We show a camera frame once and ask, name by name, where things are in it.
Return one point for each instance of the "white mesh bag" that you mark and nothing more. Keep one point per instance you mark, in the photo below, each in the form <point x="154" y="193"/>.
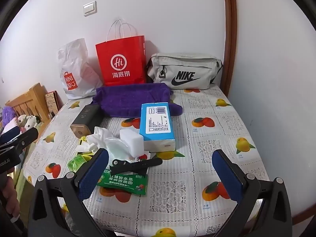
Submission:
<point x="98" y="135"/>

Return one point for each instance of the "white wall light switch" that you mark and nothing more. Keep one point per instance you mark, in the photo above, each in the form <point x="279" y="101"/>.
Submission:
<point x="89" y="9"/>

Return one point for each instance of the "purple towel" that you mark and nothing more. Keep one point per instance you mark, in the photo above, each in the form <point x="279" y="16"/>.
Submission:
<point x="121" y="101"/>

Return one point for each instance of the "yellow pouch black stripes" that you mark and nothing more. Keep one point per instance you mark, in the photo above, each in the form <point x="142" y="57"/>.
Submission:
<point x="75" y="164"/>

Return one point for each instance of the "brown patterned book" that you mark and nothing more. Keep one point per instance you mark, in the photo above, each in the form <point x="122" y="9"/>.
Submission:
<point x="51" y="102"/>

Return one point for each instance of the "red paper shopping bag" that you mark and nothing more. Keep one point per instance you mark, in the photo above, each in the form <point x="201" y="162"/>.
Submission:
<point x="121" y="61"/>

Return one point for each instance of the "dark tin box gold base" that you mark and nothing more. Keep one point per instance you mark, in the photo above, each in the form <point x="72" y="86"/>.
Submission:
<point x="84" y="119"/>

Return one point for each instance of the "grey waist bag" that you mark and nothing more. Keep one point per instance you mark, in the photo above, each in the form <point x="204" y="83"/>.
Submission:
<point x="182" y="69"/>

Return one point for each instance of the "brown wooden door frame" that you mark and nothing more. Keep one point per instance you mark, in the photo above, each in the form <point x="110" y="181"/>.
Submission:
<point x="229" y="37"/>

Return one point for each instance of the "white sponge block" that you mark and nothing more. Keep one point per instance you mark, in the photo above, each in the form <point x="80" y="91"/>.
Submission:
<point x="132" y="142"/>

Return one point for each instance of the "purple plush toy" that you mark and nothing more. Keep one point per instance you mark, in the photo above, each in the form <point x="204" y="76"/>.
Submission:
<point x="8" y="114"/>

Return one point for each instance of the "fruit print tablecloth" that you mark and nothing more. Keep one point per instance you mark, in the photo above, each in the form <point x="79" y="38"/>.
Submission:
<point x="197" y="140"/>

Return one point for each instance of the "white spotted plush toy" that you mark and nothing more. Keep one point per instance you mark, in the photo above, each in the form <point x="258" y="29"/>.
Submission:
<point x="28" y="122"/>

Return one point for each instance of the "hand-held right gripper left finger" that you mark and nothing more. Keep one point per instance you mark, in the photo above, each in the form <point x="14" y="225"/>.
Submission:
<point x="93" y="174"/>

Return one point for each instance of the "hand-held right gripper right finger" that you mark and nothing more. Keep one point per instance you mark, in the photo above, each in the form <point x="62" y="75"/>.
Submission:
<point x="227" y="175"/>

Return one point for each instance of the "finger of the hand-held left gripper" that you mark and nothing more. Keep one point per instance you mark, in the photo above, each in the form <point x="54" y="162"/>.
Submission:
<point x="24" y="140"/>
<point x="9" y="132"/>

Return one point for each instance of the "person's left hand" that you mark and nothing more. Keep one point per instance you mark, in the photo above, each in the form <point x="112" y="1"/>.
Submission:
<point x="9" y="195"/>

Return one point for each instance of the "floral bed sheet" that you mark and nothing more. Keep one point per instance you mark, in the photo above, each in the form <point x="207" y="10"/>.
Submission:
<point x="24" y="177"/>

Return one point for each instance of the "blue tissue pack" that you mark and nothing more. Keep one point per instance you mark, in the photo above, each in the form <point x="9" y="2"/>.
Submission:
<point x="155" y="126"/>

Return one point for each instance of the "green wet wipe packet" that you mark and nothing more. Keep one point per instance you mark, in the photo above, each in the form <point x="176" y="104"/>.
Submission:
<point x="123" y="181"/>

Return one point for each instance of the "white plastic shopping bag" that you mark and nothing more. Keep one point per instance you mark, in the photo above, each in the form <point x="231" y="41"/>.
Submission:
<point x="76" y="74"/>

